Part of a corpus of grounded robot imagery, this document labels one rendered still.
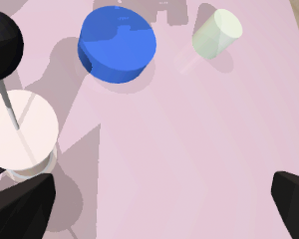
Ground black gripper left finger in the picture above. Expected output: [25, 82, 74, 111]
[0, 172, 57, 239]

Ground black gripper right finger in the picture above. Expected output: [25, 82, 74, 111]
[270, 171, 299, 239]

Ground blue cylinder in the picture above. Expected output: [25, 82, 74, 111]
[78, 5, 157, 84]

